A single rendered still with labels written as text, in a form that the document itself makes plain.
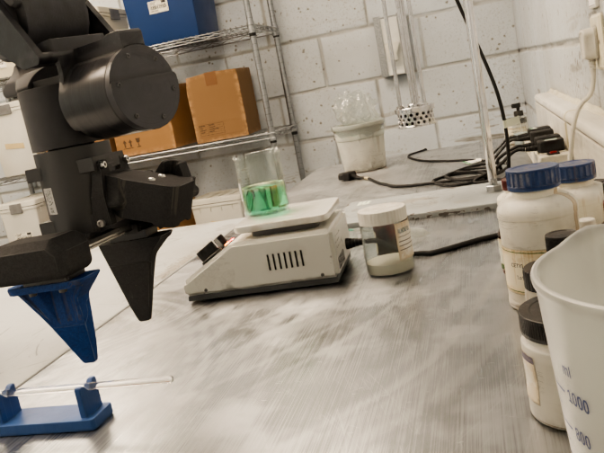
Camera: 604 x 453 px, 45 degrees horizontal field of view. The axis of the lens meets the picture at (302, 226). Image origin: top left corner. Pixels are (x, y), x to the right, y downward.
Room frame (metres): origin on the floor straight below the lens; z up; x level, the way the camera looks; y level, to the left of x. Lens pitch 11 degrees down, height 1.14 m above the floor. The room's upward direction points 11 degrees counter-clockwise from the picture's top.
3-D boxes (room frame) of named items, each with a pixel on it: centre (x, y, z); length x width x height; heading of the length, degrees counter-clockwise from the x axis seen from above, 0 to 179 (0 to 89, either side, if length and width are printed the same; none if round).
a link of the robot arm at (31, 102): (0.56, 0.16, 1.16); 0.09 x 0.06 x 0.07; 50
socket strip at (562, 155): (1.48, -0.52, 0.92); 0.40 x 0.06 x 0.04; 165
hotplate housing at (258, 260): (0.93, 0.04, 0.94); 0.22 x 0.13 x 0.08; 77
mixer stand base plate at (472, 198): (1.24, -0.21, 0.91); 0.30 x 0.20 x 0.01; 75
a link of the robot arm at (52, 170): (0.56, 0.16, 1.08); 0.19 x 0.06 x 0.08; 164
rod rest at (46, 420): (0.58, 0.24, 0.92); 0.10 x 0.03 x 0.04; 75
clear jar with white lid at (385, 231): (0.86, -0.10, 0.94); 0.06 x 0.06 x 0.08
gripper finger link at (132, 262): (0.62, 0.14, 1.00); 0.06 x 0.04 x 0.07; 74
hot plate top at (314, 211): (0.92, 0.01, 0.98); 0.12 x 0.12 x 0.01; 77
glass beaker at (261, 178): (0.93, 0.04, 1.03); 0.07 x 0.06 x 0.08; 141
